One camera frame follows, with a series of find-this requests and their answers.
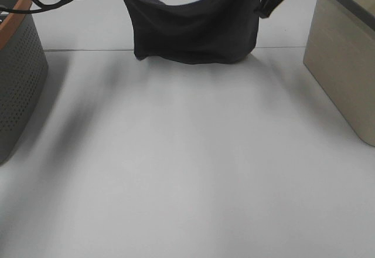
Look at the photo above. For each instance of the dark navy towel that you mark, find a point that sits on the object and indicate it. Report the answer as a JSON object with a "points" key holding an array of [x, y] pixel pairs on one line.
{"points": [[204, 31]]}

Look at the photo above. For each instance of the beige basket with grey rim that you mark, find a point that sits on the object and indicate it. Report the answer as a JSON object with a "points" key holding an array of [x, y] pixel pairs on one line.
{"points": [[340, 56]]}

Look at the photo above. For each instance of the grey perforated basket orange rim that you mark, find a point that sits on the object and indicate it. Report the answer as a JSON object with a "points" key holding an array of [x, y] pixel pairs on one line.
{"points": [[24, 70]]}

